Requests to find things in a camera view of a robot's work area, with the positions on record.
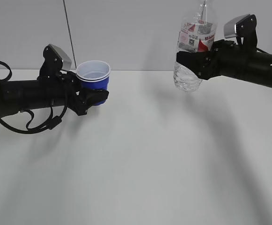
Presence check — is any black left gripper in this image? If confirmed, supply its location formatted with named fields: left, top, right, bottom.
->
left=37, top=71, right=109, bottom=116

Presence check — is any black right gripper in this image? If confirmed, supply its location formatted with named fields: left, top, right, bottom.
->
left=176, top=40, right=250, bottom=80

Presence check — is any clear Wahaha water bottle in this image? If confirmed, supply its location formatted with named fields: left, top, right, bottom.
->
left=173, top=0, right=219, bottom=93

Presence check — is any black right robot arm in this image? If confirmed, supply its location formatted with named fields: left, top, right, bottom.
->
left=176, top=40, right=272, bottom=88

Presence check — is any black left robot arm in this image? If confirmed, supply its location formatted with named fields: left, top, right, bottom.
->
left=0, top=72, right=109, bottom=118

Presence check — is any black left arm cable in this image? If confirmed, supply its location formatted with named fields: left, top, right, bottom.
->
left=0, top=59, right=68, bottom=135

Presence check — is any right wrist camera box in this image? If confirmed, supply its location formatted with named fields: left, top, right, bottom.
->
left=223, top=14, right=257, bottom=46

